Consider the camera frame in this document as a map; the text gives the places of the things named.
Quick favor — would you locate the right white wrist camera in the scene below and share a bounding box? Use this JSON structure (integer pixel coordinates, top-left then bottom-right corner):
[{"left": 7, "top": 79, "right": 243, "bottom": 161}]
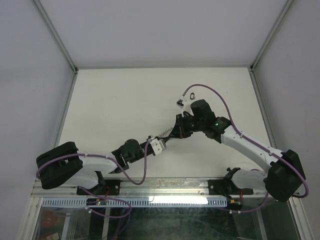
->
[{"left": 176, "top": 95, "right": 191, "bottom": 114}]

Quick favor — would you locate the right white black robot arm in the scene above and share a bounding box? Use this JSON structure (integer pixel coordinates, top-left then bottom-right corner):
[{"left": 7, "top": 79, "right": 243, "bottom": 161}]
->
[{"left": 168, "top": 97, "right": 306, "bottom": 202}]

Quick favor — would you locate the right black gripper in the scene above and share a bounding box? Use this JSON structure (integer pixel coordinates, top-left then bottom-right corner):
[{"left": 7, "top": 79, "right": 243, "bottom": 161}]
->
[{"left": 168, "top": 113, "right": 205, "bottom": 139}]

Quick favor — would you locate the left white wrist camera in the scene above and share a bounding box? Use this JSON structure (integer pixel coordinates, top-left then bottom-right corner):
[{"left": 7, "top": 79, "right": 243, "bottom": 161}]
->
[{"left": 149, "top": 137, "right": 167, "bottom": 156}]

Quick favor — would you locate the metal disc with key rings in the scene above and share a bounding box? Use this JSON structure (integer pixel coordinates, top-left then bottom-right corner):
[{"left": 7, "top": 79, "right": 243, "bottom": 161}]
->
[{"left": 157, "top": 127, "right": 173, "bottom": 139}]

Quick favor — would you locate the black white key tag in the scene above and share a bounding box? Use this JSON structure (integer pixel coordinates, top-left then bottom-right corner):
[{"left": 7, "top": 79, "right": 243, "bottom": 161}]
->
[{"left": 190, "top": 92, "right": 195, "bottom": 100}]

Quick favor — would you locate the aluminium mounting rail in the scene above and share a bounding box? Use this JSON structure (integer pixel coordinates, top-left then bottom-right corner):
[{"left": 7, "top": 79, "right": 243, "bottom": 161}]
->
[{"left": 31, "top": 176, "right": 300, "bottom": 198}]

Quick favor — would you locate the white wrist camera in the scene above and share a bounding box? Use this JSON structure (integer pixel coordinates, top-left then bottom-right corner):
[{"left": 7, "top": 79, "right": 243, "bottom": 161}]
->
[
  {"left": 176, "top": 95, "right": 191, "bottom": 114},
  {"left": 149, "top": 137, "right": 167, "bottom": 156}
]

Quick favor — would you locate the white slotted cable duct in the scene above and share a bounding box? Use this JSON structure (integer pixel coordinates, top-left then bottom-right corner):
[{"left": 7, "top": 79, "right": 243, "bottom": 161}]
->
[{"left": 42, "top": 195, "right": 228, "bottom": 209}]

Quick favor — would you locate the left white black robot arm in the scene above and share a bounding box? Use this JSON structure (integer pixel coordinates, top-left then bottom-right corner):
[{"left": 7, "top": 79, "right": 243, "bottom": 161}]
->
[{"left": 36, "top": 136, "right": 170, "bottom": 195}]

